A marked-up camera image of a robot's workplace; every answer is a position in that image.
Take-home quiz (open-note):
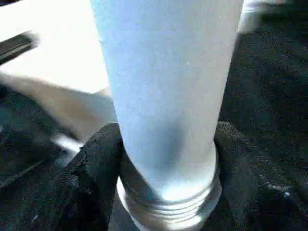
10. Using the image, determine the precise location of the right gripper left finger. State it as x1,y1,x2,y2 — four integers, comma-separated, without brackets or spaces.
19,123,123,231

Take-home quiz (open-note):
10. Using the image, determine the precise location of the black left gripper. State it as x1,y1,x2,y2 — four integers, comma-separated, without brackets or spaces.
0,31,82,193

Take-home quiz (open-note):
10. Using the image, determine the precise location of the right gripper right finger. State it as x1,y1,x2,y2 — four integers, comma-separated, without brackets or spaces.
214,121,308,231

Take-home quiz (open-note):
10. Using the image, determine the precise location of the white plastic table leg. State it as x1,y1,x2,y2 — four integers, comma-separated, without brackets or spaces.
90,0,245,231

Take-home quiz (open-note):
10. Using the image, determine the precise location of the black mat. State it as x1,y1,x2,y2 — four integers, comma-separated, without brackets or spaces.
0,5,308,231

